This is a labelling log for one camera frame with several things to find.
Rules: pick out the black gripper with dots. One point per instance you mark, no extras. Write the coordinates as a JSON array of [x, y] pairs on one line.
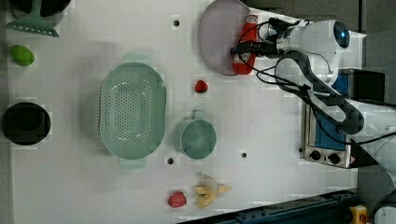
[[275, 28]]

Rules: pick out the red ketchup bottle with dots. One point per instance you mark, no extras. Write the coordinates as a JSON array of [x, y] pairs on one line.
[[243, 62]]

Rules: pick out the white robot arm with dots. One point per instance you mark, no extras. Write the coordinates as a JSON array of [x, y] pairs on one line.
[[303, 58]]

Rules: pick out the grey round plate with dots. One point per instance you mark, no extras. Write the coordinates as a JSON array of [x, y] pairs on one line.
[[219, 29]]

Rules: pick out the small red strawberry toy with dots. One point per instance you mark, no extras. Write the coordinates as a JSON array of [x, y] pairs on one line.
[[200, 86]]

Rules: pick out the silver black toaster oven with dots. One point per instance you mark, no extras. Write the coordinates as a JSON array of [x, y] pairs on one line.
[[323, 142]]

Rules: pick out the green perforated colander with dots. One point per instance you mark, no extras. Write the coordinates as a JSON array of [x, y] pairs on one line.
[[132, 111]]

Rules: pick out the peeled banana toy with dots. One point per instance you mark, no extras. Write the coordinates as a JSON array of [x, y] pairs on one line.
[[208, 190]]

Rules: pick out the large red strawberry toy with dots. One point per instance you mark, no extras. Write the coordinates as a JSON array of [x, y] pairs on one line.
[[177, 199]]

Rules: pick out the green slotted spatula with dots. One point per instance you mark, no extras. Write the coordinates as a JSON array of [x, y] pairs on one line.
[[33, 22]]

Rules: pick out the green lime toy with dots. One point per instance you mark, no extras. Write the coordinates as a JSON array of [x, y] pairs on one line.
[[21, 55]]

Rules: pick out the green cup with handle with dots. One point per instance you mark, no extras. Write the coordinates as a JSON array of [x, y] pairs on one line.
[[195, 136]]

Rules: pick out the blue metal frame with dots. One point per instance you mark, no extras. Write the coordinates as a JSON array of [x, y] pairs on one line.
[[329, 208]]

